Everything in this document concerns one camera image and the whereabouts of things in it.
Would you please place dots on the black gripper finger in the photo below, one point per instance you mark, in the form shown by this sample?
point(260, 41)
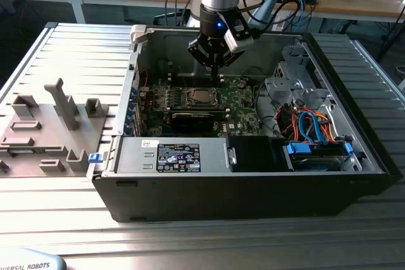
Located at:
point(199, 50)
point(226, 58)

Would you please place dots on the metal locking lever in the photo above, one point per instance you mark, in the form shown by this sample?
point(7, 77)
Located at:
point(182, 76)

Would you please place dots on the silver topped CPU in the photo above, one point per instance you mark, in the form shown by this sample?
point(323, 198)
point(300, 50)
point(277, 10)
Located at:
point(202, 95)

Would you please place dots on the CPU socket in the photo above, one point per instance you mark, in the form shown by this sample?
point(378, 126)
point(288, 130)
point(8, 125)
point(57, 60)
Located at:
point(202, 106)

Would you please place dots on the silver coin cell battery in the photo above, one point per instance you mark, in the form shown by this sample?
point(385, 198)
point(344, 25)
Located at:
point(242, 84)

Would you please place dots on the green motherboard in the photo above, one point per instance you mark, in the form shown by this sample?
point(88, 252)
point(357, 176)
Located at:
point(245, 110)

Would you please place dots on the metal drive cage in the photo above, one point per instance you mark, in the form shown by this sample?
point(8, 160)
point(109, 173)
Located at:
point(278, 93)

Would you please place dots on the black graphics card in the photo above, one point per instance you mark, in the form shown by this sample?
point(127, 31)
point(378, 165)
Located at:
point(196, 123)

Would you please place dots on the black plastic shroud box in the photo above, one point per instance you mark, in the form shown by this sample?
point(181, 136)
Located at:
point(253, 154)

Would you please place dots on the hard disk in blue carrier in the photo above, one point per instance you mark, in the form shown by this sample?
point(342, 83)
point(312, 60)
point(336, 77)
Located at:
point(299, 150)

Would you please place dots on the grey power supply unit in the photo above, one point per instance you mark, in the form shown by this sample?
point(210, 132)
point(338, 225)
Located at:
point(133, 156)

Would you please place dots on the black PC case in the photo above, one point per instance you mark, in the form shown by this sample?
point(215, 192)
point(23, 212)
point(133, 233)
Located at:
point(221, 200)

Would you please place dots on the blue plastic case latch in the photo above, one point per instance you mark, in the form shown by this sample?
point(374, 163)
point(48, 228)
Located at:
point(95, 157)

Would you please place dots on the grey parts rack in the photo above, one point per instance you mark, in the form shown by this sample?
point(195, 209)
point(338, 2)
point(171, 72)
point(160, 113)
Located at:
point(47, 143)

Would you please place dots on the pale blue teach pendant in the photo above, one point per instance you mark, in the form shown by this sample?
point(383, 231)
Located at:
point(31, 263)

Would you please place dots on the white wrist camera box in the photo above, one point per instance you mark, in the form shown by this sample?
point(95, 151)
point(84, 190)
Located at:
point(239, 42)

